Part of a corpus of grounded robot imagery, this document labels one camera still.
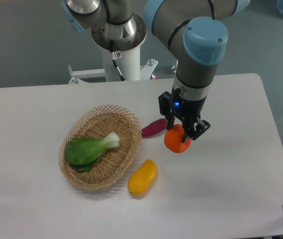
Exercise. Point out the woven wicker basket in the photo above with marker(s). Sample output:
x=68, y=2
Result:
x=97, y=123

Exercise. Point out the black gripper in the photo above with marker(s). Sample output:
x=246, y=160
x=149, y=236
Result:
x=173, y=106

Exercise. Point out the green bok choy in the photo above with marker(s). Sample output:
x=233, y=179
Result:
x=83, y=153

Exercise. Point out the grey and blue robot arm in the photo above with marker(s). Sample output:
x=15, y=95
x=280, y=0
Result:
x=192, y=30

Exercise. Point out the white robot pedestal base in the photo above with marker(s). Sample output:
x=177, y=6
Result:
x=120, y=47

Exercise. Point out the orange fruit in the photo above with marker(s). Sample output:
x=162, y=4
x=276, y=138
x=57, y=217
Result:
x=173, y=139

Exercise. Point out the purple sweet potato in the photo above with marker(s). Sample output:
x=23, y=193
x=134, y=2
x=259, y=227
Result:
x=154, y=128

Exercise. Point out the yellow mango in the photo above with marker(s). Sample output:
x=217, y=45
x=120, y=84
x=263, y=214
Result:
x=142, y=179

